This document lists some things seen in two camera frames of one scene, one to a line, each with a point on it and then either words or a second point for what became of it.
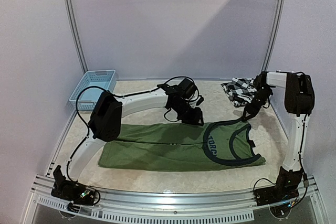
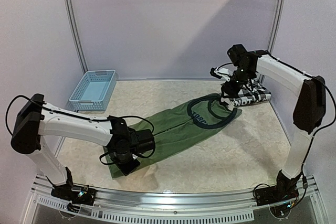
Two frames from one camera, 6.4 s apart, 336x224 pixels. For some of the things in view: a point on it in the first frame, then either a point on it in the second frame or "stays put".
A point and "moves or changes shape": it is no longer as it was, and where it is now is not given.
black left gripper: [195, 119] -> [126, 170]
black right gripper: [255, 103] -> [227, 89]
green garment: [219, 144] moves or changes shape
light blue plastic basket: [90, 88] stays put
